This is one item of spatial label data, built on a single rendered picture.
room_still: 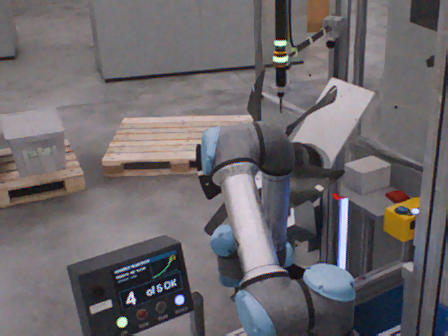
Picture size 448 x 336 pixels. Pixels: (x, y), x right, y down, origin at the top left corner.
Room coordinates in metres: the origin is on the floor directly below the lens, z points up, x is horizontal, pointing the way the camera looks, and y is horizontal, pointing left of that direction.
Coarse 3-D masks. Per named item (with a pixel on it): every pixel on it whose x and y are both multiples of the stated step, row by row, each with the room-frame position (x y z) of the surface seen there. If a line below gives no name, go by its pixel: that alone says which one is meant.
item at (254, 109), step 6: (264, 72) 2.25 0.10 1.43; (258, 78) 2.29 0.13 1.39; (258, 84) 2.26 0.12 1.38; (252, 90) 2.32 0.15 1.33; (258, 90) 2.23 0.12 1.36; (252, 96) 2.31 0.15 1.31; (258, 96) 2.21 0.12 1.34; (252, 102) 2.30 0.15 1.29; (258, 102) 2.19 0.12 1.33; (252, 108) 2.29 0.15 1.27; (258, 108) 2.17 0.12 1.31; (252, 114) 2.29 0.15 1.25; (258, 114) 2.16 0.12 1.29; (258, 120) 2.14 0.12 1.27
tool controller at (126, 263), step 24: (168, 240) 1.32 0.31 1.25; (72, 264) 1.23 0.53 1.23; (96, 264) 1.21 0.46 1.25; (120, 264) 1.21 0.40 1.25; (144, 264) 1.23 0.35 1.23; (168, 264) 1.26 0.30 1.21; (72, 288) 1.21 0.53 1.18; (96, 288) 1.15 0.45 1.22; (120, 288) 1.19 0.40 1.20; (144, 288) 1.21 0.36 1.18; (168, 288) 1.24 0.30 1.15; (96, 312) 1.14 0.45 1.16; (120, 312) 1.17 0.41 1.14; (168, 312) 1.22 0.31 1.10
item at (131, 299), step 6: (132, 288) 1.20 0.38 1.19; (138, 288) 1.21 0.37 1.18; (120, 294) 1.18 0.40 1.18; (126, 294) 1.19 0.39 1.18; (132, 294) 1.19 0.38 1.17; (138, 294) 1.20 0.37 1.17; (120, 300) 1.18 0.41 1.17; (126, 300) 1.18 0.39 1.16; (132, 300) 1.19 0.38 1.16; (138, 300) 1.20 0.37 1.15; (126, 306) 1.18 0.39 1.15; (132, 306) 1.19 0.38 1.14
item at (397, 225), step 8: (408, 200) 1.88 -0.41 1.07; (416, 200) 1.88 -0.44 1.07; (392, 208) 1.82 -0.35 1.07; (408, 208) 1.82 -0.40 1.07; (416, 208) 1.82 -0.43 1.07; (384, 216) 1.82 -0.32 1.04; (392, 216) 1.79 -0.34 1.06; (400, 216) 1.76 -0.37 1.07; (408, 216) 1.76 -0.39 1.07; (384, 224) 1.81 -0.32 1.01; (392, 224) 1.78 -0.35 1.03; (400, 224) 1.76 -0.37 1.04; (408, 224) 1.75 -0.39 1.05; (392, 232) 1.78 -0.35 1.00; (400, 232) 1.75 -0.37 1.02; (408, 232) 1.75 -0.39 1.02; (408, 240) 1.75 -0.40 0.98
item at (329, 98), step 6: (336, 90) 2.01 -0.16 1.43; (324, 96) 2.06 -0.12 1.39; (330, 96) 1.99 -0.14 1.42; (336, 96) 1.95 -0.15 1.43; (318, 102) 2.02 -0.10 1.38; (324, 102) 1.97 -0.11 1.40; (330, 102) 1.94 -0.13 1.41; (312, 108) 2.00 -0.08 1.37; (318, 108) 1.95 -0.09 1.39; (306, 114) 1.98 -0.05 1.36; (300, 120) 2.06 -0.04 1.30; (288, 126) 2.01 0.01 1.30; (294, 126) 2.06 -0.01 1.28
